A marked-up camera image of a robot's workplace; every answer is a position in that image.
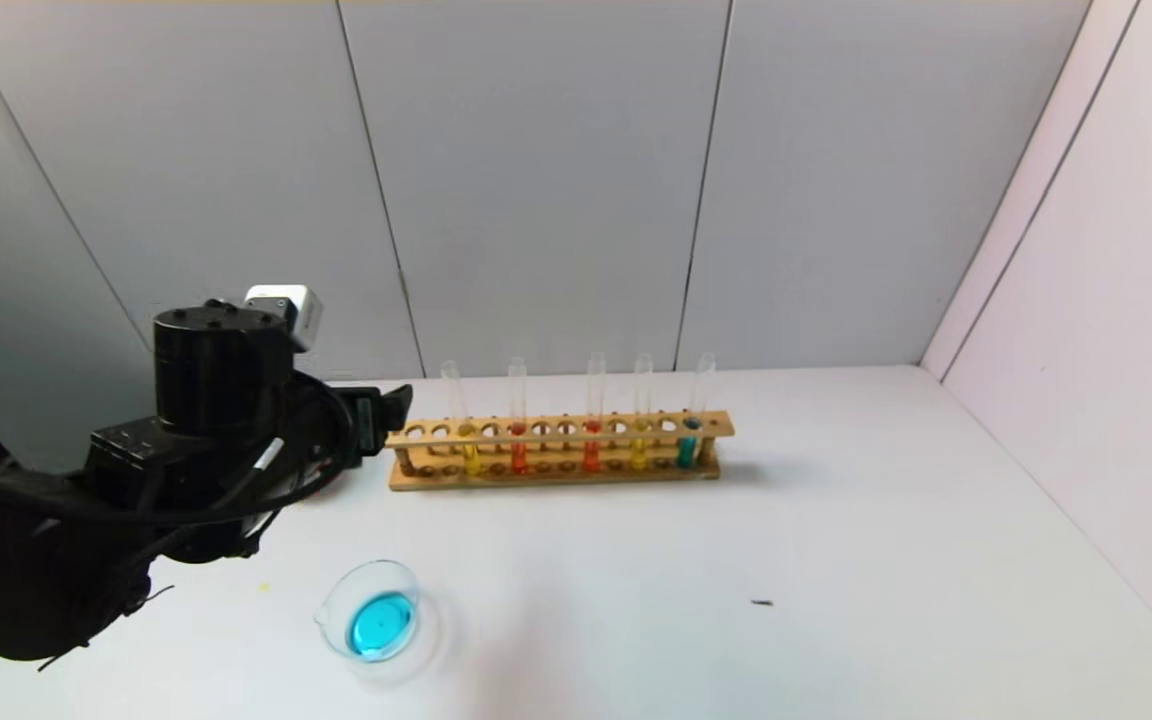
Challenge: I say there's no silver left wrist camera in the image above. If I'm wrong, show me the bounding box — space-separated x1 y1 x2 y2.
244 285 324 353

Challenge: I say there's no orange pigment glass test tube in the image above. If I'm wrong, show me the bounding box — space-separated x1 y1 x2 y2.
509 357 530 475
582 352 607 473

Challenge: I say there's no glass beaker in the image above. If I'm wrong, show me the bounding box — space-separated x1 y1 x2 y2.
314 559 427 663

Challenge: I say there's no yellow pigment glass test tube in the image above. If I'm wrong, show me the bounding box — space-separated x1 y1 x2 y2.
630 352 654 471
441 360 483 477

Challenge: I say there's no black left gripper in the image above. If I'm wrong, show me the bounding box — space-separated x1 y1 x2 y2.
323 384 413 465

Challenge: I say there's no wooden test tube rack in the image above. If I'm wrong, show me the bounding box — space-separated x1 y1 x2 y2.
384 410 736 492

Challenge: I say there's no blue pigment glass test tube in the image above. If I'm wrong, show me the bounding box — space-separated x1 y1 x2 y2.
675 352 716 469

